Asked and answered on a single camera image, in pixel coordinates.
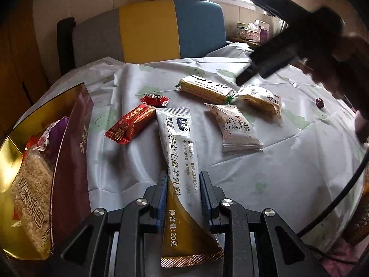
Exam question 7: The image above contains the gold tin box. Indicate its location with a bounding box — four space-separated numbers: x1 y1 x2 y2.
0 82 94 262

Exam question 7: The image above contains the green white box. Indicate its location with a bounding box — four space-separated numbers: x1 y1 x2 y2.
237 22 250 38

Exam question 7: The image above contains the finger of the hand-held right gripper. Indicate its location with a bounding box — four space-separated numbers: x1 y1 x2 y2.
236 45 306 86

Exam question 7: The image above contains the white patterned tablecloth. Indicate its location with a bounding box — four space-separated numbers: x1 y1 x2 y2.
17 43 369 254

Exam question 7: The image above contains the red rectangular snack packet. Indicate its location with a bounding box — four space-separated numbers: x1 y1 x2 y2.
104 104 157 144

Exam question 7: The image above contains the pink cloth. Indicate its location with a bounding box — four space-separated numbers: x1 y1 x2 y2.
320 242 361 277

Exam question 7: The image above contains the small white red candy packet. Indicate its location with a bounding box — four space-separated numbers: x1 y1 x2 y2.
24 120 61 152

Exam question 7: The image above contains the black rolled mat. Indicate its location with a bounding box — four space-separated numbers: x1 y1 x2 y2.
56 17 76 77

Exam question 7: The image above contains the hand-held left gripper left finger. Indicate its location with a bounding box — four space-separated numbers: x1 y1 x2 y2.
40 170 170 277

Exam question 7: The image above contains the black cable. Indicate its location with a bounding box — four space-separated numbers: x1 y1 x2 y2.
297 147 369 237

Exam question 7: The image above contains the person's right hand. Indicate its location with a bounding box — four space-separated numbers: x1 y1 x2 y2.
310 33 369 143

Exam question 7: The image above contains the wicker basket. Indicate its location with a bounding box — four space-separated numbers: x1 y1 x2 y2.
344 208 369 246

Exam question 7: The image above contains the grey yellow blue chair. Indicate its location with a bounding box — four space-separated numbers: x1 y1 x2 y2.
72 0 228 67

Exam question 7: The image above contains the yellow wafer packet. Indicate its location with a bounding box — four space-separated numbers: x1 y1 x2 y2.
235 85 282 122
176 75 235 106

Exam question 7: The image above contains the red twisted candy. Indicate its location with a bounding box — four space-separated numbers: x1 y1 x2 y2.
140 93 170 108

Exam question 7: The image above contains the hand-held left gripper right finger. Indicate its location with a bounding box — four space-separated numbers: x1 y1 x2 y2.
199 170 329 277

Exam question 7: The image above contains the wooden wardrobe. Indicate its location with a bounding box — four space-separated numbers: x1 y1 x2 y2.
0 6 52 133

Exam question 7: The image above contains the white square cake packet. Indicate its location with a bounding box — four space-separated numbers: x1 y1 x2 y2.
205 103 264 153

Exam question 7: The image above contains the purple snack packet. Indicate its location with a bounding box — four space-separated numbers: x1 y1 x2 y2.
48 117 70 158

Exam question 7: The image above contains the long white gold sachet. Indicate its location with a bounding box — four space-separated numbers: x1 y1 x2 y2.
156 107 225 268

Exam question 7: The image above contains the red rice cracker bag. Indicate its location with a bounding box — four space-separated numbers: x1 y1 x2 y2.
10 150 55 260

